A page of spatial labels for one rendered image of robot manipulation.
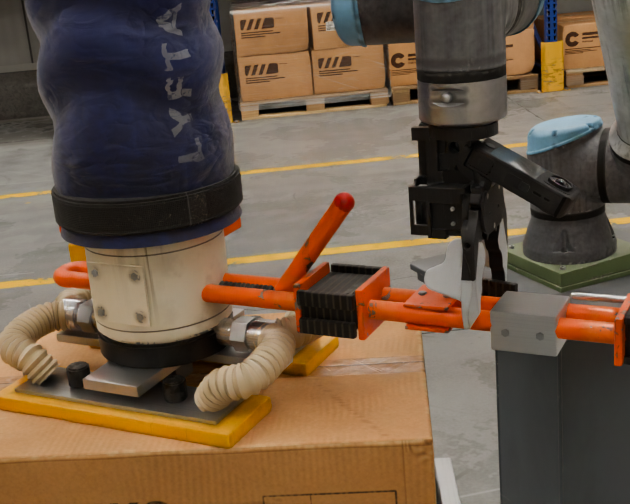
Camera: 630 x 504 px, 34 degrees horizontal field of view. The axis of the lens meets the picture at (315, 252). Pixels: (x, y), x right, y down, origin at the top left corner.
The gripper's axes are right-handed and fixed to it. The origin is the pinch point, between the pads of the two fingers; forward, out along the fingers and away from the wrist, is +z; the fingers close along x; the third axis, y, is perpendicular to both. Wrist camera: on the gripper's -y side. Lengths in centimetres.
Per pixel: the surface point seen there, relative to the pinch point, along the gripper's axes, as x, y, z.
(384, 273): -0.8, 12.4, -2.3
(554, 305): 1.6, -7.5, -1.3
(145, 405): 13.8, 37.1, 10.7
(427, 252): -319, 131, 108
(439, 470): -41, 23, 47
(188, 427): 15.9, 29.9, 11.3
